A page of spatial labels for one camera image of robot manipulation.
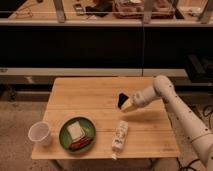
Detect white paper cup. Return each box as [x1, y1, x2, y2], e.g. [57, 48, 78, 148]
[28, 121, 52, 147]

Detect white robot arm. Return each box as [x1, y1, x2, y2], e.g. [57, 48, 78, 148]
[118, 75, 213, 171]

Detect yellow wedge tool tip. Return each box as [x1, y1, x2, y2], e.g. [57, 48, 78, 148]
[121, 99, 137, 112]

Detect wooden table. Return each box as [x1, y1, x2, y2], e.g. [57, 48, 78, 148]
[32, 77, 179, 159]

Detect white squeeze bottle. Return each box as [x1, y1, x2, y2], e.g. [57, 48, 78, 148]
[111, 121, 129, 160]

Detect bacon strips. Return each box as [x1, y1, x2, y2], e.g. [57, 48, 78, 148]
[70, 137, 92, 150]

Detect white bread slice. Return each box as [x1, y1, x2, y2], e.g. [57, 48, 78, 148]
[67, 121, 85, 141]

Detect black eraser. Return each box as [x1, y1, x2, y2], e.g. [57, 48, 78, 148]
[117, 93, 129, 108]

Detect tray with food items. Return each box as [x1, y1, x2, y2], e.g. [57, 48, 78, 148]
[113, 0, 175, 19]

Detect black cable on floor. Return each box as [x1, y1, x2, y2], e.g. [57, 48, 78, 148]
[176, 156, 204, 171]

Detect green plate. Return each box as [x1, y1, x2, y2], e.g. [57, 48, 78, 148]
[59, 117, 96, 154]

